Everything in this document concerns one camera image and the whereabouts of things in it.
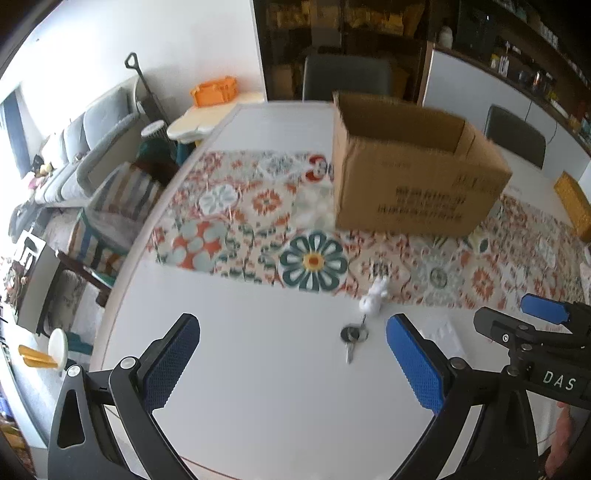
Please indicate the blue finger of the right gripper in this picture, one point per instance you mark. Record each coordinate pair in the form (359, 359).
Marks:
(511, 332)
(573, 316)

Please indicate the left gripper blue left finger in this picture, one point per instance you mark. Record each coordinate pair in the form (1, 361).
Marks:
(82, 443)

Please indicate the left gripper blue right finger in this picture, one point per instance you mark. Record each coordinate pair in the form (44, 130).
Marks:
(503, 443)

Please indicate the white usb hub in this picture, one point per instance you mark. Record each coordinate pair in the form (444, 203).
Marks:
(444, 335)

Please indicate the person's hand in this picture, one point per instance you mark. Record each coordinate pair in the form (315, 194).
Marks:
(568, 427)

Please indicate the woven bamboo box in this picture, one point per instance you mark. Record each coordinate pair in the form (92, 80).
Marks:
(575, 204)

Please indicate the striped cushioned chair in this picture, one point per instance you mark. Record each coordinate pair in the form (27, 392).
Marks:
(108, 225)

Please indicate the right black chair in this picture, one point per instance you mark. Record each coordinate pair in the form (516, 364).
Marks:
(510, 132)

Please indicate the black chair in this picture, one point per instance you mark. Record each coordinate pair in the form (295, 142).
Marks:
(510, 132)
(325, 74)

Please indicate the brown cardboard box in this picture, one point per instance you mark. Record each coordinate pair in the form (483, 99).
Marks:
(402, 168)

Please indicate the patterned table runner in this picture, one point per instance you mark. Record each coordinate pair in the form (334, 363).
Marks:
(266, 217)

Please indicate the grey sofa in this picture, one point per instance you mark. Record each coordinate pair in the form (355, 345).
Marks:
(85, 152)

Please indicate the round white side table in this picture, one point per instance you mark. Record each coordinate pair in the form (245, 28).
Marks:
(198, 122)

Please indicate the black vacuum cleaner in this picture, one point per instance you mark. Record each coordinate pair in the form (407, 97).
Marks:
(145, 100)

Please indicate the orange plastic crate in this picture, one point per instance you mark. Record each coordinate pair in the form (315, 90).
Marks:
(215, 92)

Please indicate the left black chair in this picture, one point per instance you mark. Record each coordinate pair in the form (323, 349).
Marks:
(325, 74)

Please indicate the key on ring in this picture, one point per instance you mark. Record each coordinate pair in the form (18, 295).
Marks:
(352, 335)

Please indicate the white robot figurine keychain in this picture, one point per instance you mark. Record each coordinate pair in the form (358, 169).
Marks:
(371, 303)

